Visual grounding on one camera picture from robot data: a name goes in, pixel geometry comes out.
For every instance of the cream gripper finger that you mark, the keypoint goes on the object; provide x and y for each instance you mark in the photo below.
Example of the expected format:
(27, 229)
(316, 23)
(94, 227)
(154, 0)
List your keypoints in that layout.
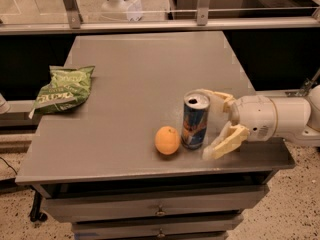
(214, 102)
(230, 138)

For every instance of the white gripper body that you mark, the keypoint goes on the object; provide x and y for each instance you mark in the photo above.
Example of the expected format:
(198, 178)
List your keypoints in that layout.
(255, 116)

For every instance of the blue silver redbull can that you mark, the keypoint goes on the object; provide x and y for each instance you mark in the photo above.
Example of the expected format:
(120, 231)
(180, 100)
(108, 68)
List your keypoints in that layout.
(195, 117)

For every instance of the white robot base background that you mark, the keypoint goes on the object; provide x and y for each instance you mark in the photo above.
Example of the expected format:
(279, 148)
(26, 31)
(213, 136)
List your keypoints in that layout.
(122, 10)

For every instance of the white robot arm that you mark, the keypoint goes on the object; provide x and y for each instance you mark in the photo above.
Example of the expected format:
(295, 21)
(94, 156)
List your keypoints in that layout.
(297, 119)

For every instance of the orange fruit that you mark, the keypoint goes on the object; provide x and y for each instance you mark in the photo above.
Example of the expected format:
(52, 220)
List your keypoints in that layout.
(167, 140)

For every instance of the lower grey drawer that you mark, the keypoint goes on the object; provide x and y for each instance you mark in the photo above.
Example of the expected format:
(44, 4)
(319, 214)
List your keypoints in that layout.
(156, 227)

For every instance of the grey drawer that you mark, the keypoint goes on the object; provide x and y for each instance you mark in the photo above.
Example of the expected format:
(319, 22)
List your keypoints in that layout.
(155, 204)
(156, 227)

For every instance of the green chip bag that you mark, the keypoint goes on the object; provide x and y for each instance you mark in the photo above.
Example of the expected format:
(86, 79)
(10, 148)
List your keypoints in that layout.
(68, 88)

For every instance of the top grey drawer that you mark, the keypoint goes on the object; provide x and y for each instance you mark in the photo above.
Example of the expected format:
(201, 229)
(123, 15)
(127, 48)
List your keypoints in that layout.
(155, 204)

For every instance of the black caster wheel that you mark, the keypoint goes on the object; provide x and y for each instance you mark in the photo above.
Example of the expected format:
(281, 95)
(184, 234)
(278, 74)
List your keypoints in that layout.
(35, 213)

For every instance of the metal railing frame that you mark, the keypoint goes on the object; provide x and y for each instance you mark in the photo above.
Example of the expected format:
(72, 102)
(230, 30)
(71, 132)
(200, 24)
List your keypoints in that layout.
(22, 17)

